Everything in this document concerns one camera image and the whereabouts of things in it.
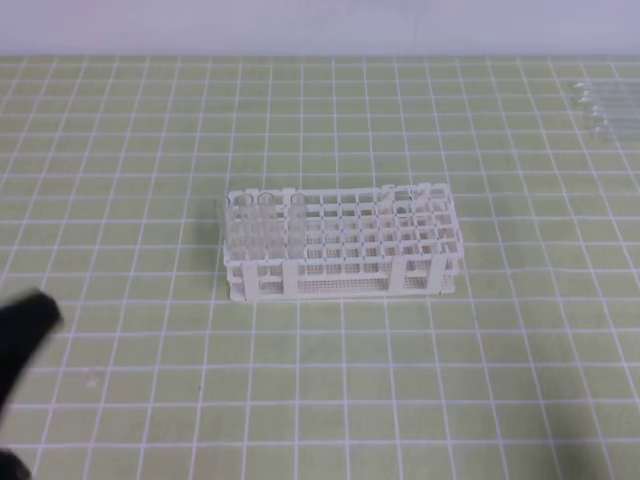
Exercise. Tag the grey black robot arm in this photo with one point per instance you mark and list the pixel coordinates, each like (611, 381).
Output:
(26, 321)

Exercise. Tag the clear glass test tube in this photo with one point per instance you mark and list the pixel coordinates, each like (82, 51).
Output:
(297, 226)

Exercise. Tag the spare glass tube nearest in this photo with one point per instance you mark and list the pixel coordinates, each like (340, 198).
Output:
(617, 132)

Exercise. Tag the white plastic test tube rack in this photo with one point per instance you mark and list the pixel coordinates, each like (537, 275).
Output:
(361, 242)

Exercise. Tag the spare glass tube farthest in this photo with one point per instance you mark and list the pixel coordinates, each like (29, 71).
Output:
(607, 87)

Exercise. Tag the green grid tablecloth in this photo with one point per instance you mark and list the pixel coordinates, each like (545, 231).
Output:
(110, 168)

